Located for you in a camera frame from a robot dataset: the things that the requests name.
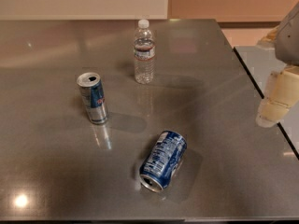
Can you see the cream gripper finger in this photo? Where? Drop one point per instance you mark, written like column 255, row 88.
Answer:
column 281, row 93

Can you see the blue pepsi can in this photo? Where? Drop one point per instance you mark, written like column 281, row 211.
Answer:
column 163, row 160

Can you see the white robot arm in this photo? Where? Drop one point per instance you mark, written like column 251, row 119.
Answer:
column 284, row 39

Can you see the silver blue red bull can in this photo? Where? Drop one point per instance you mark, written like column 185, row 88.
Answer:
column 92, row 93

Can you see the grey side table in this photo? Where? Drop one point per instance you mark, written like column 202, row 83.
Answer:
column 259, row 64

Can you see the clear plastic water bottle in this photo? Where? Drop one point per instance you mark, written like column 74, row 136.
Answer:
column 144, row 52

